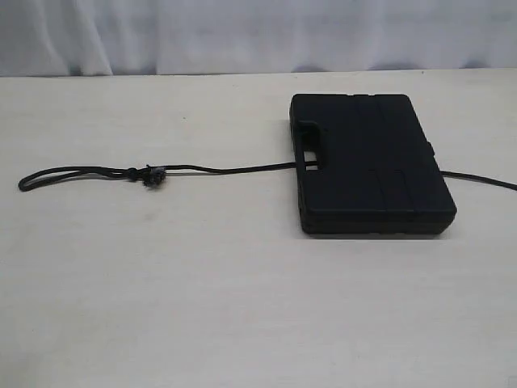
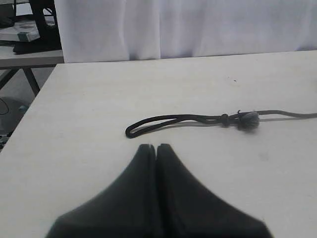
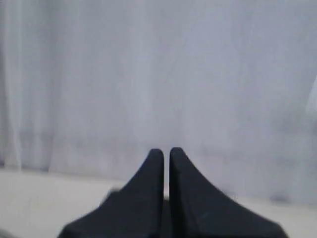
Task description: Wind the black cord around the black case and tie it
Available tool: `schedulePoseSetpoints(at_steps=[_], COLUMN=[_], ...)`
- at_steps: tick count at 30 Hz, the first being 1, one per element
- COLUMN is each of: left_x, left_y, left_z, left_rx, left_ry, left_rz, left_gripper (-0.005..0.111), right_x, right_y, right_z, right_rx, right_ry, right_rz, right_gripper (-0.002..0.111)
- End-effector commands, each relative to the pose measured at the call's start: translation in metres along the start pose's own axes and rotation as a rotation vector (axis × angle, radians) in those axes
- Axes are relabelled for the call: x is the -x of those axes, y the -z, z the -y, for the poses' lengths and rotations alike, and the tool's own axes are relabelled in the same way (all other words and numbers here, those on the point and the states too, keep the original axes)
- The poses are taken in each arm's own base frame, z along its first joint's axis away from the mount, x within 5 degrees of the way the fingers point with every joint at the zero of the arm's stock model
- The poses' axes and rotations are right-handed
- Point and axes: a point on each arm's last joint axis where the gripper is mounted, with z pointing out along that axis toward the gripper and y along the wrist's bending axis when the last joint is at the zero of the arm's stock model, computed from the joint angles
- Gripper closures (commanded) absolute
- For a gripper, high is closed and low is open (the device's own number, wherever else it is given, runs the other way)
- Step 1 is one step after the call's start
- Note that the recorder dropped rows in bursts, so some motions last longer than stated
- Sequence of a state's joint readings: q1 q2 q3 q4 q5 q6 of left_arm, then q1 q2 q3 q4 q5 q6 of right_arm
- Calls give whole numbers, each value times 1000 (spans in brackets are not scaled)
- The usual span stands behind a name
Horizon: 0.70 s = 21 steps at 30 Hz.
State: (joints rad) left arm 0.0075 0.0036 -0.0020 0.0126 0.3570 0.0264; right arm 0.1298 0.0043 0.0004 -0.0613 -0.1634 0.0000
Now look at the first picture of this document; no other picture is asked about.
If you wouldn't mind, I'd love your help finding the black cord with loop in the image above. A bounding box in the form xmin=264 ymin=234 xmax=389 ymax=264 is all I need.
xmin=18 ymin=160 xmax=517 ymax=192

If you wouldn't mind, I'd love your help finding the black plastic carrying case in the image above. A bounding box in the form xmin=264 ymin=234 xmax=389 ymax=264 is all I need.
xmin=289 ymin=94 xmax=457 ymax=235

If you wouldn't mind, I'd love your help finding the white backdrop curtain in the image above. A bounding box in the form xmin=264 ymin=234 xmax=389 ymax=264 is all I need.
xmin=1 ymin=1 xmax=516 ymax=76

